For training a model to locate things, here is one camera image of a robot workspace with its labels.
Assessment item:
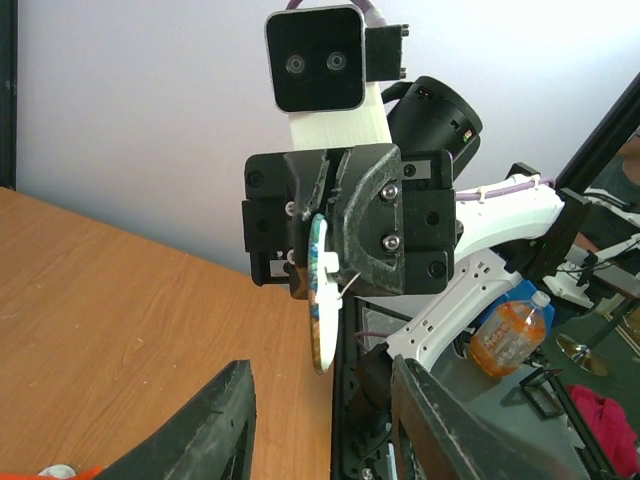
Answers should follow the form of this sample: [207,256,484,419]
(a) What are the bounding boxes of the pink red cloth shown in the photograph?
[568,385,638,477]

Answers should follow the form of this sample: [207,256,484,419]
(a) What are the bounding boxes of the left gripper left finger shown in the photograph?
[97,360,257,480]

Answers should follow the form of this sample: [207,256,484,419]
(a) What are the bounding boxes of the orange drink plastic bottle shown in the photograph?
[470,291,550,377]

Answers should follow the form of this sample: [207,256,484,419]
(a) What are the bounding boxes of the person in striped shirt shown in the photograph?
[574,129,639,252]

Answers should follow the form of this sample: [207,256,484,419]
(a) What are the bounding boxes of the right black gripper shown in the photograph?
[242,76,483,300]

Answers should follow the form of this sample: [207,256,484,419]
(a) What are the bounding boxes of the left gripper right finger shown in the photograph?
[391,357,589,479]

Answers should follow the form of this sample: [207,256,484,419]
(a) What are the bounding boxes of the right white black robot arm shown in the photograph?
[242,76,586,373]

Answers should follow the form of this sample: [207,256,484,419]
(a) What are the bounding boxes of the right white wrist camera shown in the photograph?
[264,1,410,150]

